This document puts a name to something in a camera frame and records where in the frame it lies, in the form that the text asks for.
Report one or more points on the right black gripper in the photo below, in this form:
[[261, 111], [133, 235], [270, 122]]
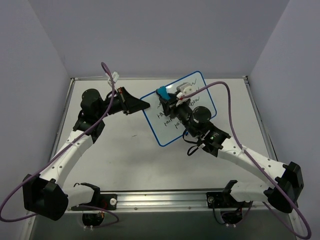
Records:
[[169, 104]]

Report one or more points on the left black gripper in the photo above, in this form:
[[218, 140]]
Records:
[[123, 100]]

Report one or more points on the blue bone-shaped eraser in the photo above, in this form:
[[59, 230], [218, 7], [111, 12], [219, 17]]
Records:
[[162, 93]]

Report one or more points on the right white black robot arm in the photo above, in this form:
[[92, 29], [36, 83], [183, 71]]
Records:
[[282, 183]]

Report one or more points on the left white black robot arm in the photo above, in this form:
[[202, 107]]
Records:
[[44, 193]]

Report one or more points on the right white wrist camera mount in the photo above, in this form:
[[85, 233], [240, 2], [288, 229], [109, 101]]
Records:
[[184, 90]]

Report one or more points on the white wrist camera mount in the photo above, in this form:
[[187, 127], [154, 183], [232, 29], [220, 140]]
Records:
[[184, 90], [115, 76]]

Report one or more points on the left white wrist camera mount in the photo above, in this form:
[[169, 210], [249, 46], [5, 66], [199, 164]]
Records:
[[115, 76]]

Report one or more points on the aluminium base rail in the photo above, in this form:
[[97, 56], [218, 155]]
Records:
[[167, 201]]

